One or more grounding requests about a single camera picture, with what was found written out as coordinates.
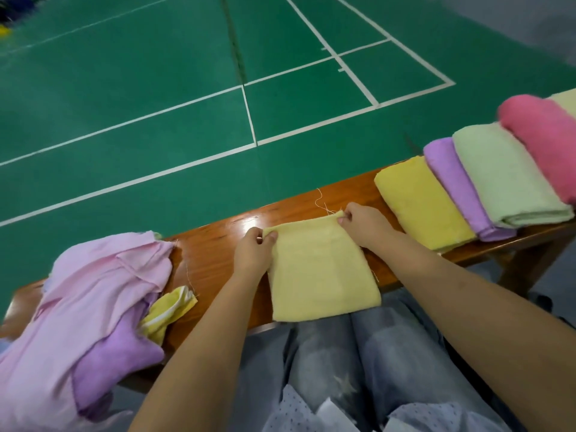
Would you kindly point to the person's right hand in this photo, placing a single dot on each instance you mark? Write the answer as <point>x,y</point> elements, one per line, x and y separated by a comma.
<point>367,227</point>

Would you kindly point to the person's left hand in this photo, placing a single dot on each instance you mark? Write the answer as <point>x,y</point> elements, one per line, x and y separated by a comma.
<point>254,254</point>

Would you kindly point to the pale yellow towel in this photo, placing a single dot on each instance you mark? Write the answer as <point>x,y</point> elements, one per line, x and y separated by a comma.
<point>423,202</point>
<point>319,270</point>
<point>565,101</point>

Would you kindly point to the purple towel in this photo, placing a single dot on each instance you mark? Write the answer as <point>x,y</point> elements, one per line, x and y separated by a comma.
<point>112,355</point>
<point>450,175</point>

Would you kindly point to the yellow white striped cloth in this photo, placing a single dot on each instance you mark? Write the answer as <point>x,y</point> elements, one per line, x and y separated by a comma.
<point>169,310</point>

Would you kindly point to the light green striped towel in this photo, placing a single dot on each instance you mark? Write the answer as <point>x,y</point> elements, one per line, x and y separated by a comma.
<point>508,175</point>

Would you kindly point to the light pink towel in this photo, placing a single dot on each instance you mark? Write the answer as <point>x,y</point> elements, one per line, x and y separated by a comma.
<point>81,301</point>

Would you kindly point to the hot pink towel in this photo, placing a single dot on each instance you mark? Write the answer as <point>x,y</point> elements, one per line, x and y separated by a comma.
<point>544,139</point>

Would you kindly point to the person's right forearm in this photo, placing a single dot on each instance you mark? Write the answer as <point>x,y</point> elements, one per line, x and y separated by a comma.
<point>486,328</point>

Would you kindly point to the person's left forearm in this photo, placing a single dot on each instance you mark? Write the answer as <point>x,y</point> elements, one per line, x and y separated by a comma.
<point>198,355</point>

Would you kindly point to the person's grey trousers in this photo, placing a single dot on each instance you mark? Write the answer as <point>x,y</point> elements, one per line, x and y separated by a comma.
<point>378,355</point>

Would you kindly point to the brown wooden bench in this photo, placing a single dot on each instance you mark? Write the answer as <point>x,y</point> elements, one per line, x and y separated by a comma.
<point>216,247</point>

